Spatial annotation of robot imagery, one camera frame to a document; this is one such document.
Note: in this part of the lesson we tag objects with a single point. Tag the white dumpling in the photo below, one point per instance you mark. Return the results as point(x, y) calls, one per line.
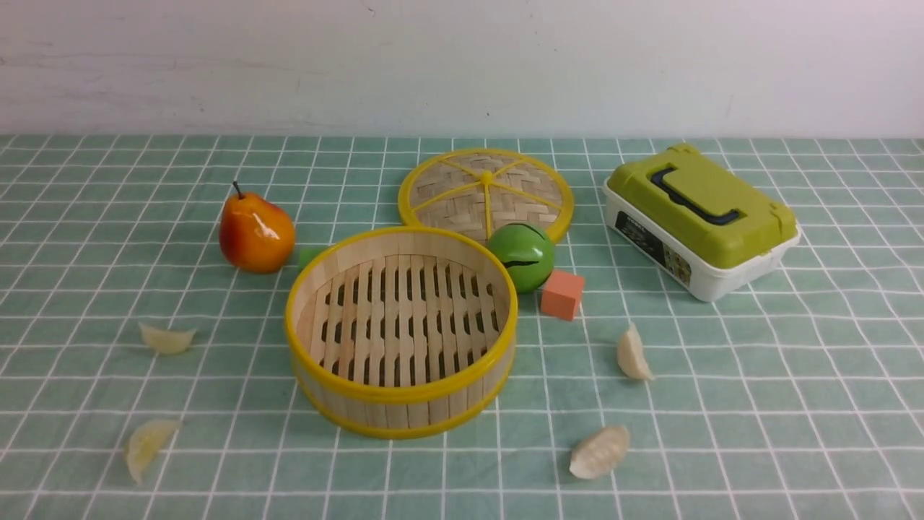
point(630, 355)
point(599, 453)

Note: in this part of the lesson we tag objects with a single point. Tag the woven bamboo steamer lid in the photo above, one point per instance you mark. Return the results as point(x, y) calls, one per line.
point(473, 192)

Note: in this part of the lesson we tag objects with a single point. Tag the green white lidded box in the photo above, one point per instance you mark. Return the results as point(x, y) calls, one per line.
point(707, 228)

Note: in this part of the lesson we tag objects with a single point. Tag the orange foam cube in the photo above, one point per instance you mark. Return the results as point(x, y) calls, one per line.
point(561, 295)

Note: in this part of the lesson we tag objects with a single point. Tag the pale green dumpling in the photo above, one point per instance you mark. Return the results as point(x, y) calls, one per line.
point(145, 443)
point(166, 341)

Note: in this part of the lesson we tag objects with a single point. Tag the orange red toy pear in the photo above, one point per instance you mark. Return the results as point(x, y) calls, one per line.
point(255, 235)

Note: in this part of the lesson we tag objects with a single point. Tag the bamboo steamer tray yellow rim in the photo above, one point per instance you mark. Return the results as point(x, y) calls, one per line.
point(402, 332)

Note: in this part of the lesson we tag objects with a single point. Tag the green round toy ball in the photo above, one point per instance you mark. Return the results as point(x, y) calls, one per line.
point(526, 252)

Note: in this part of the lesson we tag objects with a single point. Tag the small green block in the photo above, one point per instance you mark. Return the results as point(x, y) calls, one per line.
point(307, 255)

